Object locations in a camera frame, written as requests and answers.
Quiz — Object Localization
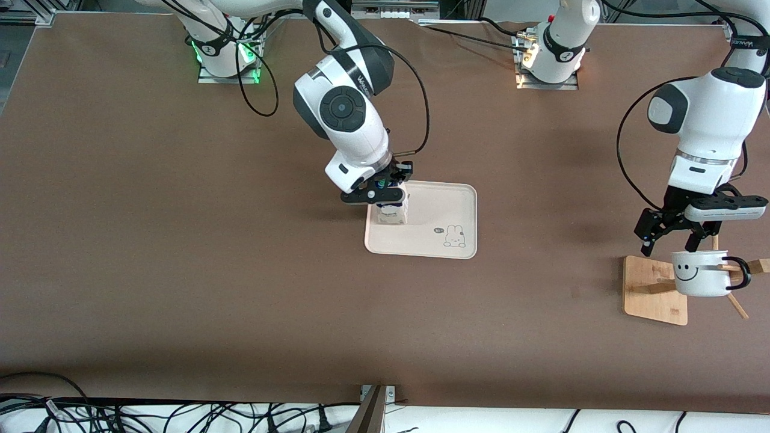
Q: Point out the blue white milk carton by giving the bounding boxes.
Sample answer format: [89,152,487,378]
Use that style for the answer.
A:
[376,183,410,227]

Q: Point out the white smiley mug black handle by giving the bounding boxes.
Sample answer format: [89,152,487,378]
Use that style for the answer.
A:
[671,250,751,298]

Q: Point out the cream rabbit print tray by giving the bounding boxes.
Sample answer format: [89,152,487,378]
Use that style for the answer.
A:
[364,179,478,260]

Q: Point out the wooden mug stand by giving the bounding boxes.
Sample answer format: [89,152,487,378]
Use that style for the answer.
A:
[623,232,770,327]

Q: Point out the grey power strip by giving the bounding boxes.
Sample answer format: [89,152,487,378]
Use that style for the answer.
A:
[351,0,441,19]

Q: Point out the black right arm base cable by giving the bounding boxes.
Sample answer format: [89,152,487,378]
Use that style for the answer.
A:
[159,0,279,118]

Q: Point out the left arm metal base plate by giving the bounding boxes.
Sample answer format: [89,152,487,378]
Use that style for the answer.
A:
[514,30,579,91]

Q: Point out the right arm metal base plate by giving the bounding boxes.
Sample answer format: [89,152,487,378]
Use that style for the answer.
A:
[197,27,261,85]

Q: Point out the grey metal table bracket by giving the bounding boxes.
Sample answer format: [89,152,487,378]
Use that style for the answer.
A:
[346,384,396,433]

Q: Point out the aluminium frame bar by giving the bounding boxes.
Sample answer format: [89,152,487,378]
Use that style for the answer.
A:
[0,11,56,28]

